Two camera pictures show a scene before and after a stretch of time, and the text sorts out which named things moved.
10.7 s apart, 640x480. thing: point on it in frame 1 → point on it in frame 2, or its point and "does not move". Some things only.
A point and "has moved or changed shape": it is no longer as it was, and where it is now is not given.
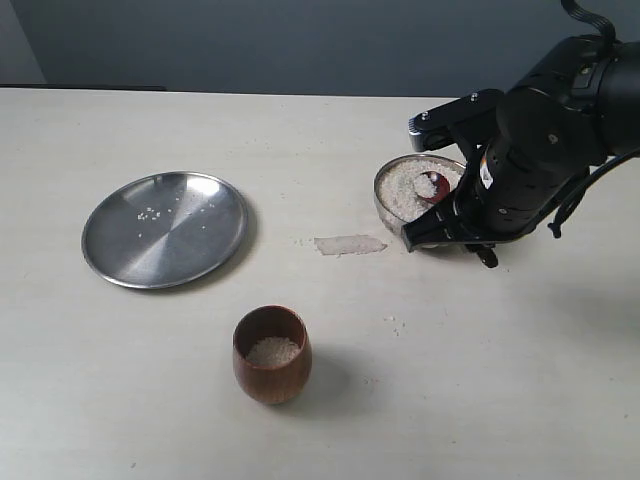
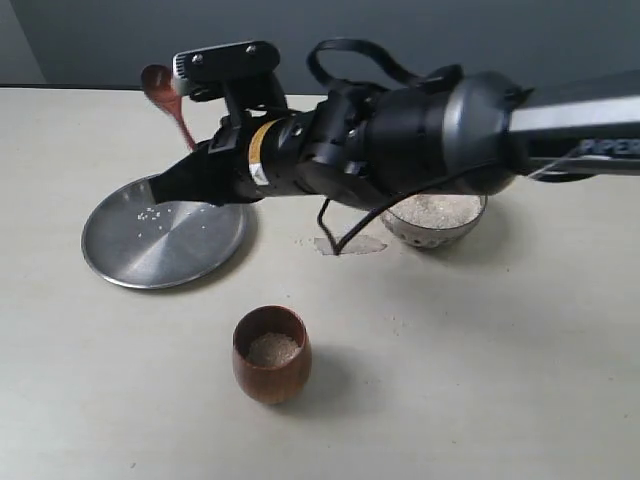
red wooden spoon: x=431 y=185 has moved or changed shape
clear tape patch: x=348 y=244 does not move
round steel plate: x=163 y=229 does not move
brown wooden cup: x=272 y=353 does not move
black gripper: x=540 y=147 → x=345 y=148
